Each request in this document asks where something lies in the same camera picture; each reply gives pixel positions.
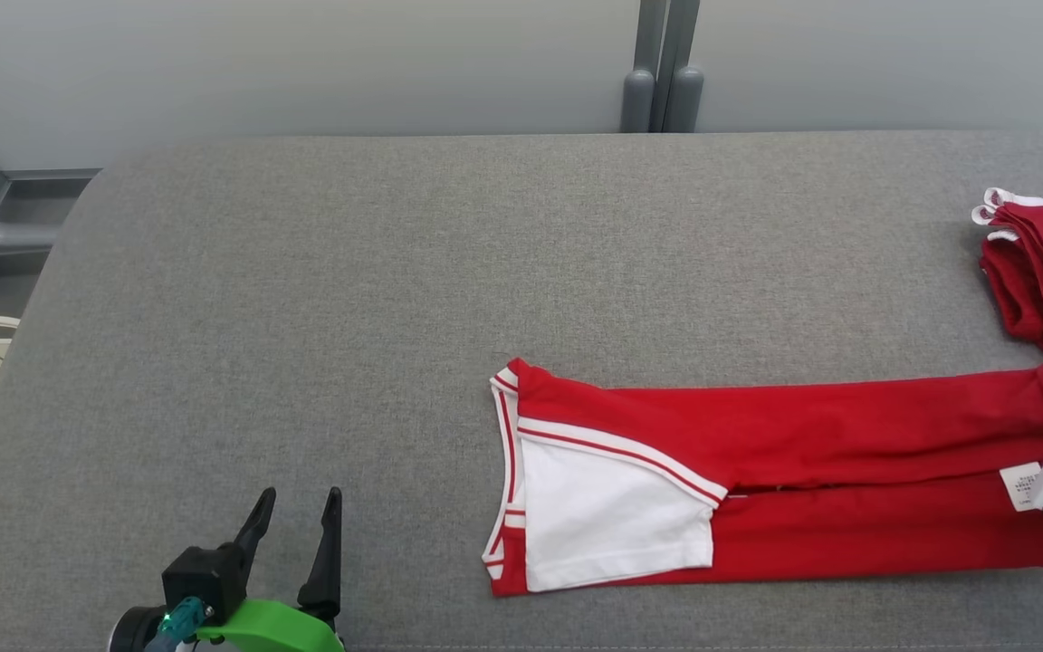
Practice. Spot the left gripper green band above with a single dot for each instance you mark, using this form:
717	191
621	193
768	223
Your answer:
277	629

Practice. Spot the red white basketball jersey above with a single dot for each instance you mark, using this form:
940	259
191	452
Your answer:
847	435

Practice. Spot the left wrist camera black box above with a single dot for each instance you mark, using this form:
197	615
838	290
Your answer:
205	580

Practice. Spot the grey metal partition post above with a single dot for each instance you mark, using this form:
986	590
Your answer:
662	91

